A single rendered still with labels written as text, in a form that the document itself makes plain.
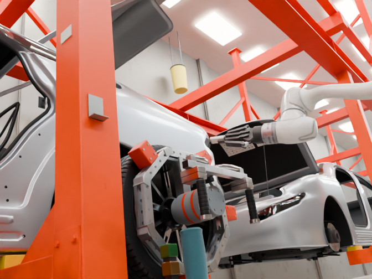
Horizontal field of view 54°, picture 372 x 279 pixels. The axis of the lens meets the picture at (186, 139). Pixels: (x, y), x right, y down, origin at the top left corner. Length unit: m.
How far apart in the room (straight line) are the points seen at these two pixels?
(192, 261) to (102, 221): 0.41
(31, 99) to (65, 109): 4.84
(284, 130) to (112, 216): 0.74
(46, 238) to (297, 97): 1.09
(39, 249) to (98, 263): 0.29
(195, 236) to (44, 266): 0.53
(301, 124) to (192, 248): 0.63
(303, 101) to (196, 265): 0.77
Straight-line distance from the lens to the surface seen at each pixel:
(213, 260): 1.68
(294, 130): 1.47
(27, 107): 6.08
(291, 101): 1.57
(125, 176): 1.51
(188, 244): 1.41
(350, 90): 1.44
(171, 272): 1.11
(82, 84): 1.30
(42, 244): 1.35
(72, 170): 1.21
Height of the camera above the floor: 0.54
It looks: 22 degrees up
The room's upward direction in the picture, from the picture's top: 8 degrees counter-clockwise
